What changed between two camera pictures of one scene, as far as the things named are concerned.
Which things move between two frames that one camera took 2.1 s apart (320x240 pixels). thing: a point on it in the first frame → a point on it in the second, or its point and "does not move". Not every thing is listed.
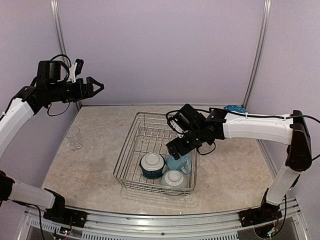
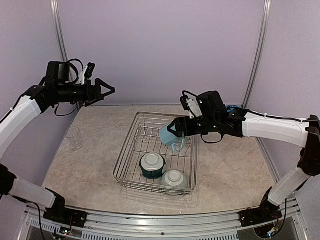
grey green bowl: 174,178 does not move
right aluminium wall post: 262,43 does not move
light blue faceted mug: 182,163 → 168,138
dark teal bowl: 152,164 does not move
